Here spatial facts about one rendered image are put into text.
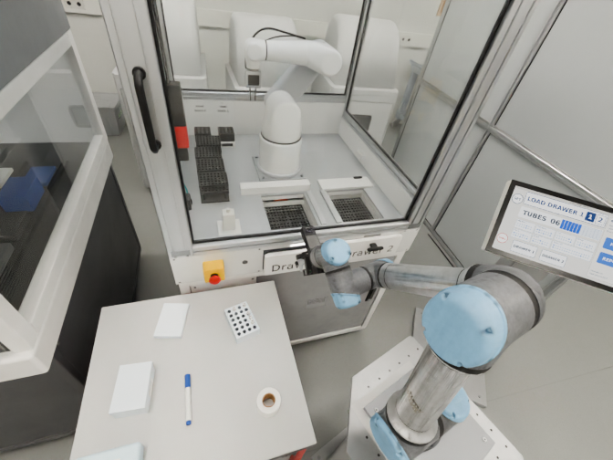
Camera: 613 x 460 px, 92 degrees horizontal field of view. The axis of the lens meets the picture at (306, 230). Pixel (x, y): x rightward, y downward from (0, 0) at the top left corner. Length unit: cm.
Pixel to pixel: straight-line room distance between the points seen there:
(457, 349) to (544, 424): 189
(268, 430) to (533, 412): 174
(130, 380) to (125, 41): 85
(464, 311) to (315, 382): 146
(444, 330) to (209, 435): 72
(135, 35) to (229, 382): 93
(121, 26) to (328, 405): 176
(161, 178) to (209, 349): 57
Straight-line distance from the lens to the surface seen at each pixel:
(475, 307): 52
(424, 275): 77
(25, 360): 112
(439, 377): 65
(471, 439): 120
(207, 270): 111
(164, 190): 93
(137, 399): 105
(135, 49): 78
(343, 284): 83
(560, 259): 156
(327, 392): 190
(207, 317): 118
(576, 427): 255
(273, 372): 108
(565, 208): 157
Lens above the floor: 176
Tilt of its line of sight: 42 degrees down
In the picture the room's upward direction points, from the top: 10 degrees clockwise
